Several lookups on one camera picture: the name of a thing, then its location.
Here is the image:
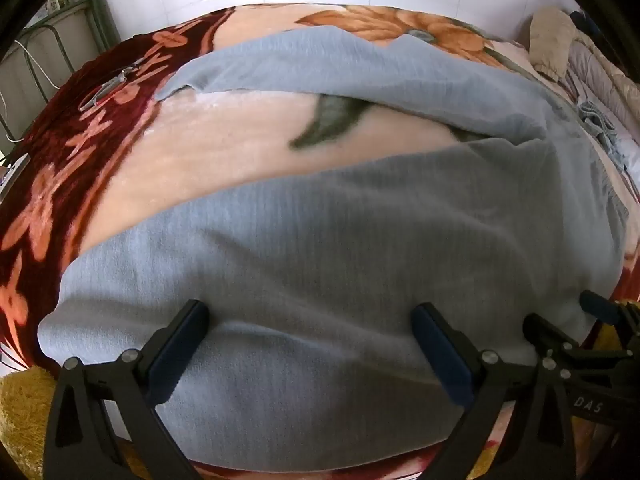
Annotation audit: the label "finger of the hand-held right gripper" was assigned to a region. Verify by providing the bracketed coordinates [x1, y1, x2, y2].
[522, 313, 585, 361]
[579, 290, 640, 343]

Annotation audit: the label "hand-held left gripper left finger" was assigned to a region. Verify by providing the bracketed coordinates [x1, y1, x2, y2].
[42, 299, 211, 480]

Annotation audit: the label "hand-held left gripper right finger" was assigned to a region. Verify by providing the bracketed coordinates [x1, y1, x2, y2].
[409, 302, 583, 480]

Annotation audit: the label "grey-blue pants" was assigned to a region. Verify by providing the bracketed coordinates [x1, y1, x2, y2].
[37, 27, 630, 473]

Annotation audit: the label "white bed sheet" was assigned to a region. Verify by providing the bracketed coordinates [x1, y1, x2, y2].
[612, 140, 640, 187]

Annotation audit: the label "yellow fuzzy cloth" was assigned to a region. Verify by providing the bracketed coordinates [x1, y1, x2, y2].
[0, 365, 132, 480]

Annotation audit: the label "small blue-grey knitted garment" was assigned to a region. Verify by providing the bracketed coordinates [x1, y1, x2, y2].
[575, 101, 627, 171]

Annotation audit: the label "floral plush blanket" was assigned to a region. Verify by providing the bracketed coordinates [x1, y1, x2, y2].
[0, 4, 640, 480]

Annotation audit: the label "grey beige quilt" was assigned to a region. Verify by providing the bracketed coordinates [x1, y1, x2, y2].
[550, 10, 640, 153]

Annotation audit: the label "beige cloth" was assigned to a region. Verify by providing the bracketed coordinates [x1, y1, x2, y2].
[529, 7, 582, 82]

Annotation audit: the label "metal scissors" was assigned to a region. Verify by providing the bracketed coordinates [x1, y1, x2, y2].
[79, 62, 143, 112]

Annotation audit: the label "white cable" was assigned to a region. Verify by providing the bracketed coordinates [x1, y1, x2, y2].
[0, 40, 62, 143]

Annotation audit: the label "metal bed frame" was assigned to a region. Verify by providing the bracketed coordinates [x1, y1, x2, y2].
[0, 0, 122, 161]

